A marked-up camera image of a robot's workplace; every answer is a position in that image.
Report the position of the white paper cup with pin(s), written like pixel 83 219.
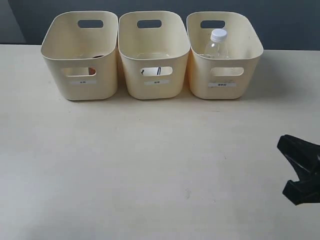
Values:
pixel 156 71

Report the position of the middle cream plastic bin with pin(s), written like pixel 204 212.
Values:
pixel 153 39

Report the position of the left cream plastic bin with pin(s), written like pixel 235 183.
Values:
pixel 68 48

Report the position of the cream plastic bin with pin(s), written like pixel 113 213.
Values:
pixel 229 78
pixel 68 48
pixel 153 39

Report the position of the right cream plastic bin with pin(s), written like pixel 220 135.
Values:
pixel 229 78

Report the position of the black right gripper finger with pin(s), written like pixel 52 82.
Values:
pixel 303 156
pixel 304 191

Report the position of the brown wooden cup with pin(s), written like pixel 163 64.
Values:
pixel 92 68

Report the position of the clear plastic bottle white cap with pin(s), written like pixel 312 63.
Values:
pixel 217 47

